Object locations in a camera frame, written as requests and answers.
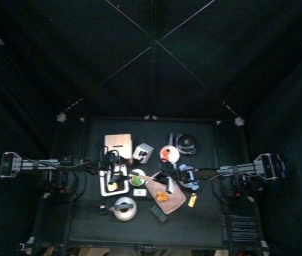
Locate silver toy cleaver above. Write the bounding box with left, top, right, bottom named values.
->
left=164, top=177, right=176, bottom=196

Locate green and white bowl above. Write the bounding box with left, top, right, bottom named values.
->
left=128, top=168, right=148, bottom=188

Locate white square tray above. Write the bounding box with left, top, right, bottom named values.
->
left=97, top=164, right=131, bottom=198

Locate blue and white toy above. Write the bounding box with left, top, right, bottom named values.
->
left=176, top=163, right=201, bottom=192

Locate orange and white toy pan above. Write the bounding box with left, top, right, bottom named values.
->
left=157, top=133, right=181, bottom=164

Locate brown wooden box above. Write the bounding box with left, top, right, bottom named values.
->
left=102, top=133, right=135, bottom=160

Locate orange toy food piece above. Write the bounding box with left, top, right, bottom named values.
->
left=155, top=190, right=169, bottom=204

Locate yellow toy block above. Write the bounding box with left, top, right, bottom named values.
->
left=187, top=192, right=199, bottom=208

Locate grey toy toaster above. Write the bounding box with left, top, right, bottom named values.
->
left=131, top=142, right=156, bottom=164

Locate black and purple toy pot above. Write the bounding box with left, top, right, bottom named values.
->
left=173, top=133, right=199, bottom=156

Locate silver toy kettle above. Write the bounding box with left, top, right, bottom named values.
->
left=96, top=195, right=139, bottom=222

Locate dark green sponge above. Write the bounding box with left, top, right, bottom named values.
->
left=149, top=205, right=169, bottom=224

